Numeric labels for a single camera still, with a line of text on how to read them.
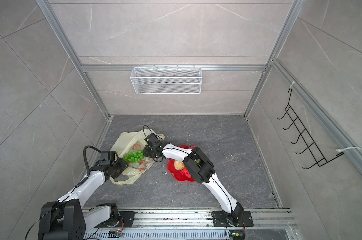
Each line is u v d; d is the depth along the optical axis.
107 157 0.69
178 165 0.86
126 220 0.73
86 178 0.53
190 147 0.95
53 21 0.72
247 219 0.74
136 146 1.01
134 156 0.93
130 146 0.88
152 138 0.79
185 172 0.84
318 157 0.59
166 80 1.00
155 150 0.76
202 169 0.59
